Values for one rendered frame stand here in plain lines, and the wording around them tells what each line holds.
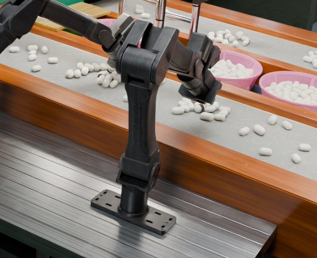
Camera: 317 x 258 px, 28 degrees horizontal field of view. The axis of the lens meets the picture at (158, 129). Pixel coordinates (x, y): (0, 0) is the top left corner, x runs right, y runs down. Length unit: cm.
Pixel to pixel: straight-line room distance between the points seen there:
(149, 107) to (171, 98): 60
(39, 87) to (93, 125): 23
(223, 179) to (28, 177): 48
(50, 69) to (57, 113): 29
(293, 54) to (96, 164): 104
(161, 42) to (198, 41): 31
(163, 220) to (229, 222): 16
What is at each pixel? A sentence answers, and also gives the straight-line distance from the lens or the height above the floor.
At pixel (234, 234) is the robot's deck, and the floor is 67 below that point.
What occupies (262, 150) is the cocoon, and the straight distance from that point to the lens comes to 168.
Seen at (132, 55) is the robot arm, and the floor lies 107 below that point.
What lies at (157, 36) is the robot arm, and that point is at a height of 109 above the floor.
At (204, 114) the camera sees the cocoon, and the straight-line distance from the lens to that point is 181.
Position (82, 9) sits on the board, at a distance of 256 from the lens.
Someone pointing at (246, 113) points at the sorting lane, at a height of 74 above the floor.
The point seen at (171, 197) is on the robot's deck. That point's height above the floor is 67.
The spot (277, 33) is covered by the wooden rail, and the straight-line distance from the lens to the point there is 261.
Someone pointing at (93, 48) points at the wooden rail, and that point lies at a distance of 221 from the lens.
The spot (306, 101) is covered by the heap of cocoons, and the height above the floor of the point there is 74.
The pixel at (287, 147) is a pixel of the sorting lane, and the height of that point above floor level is 74.
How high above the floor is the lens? 153
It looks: 27 degrees down
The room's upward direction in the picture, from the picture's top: 6 degrees clockwise
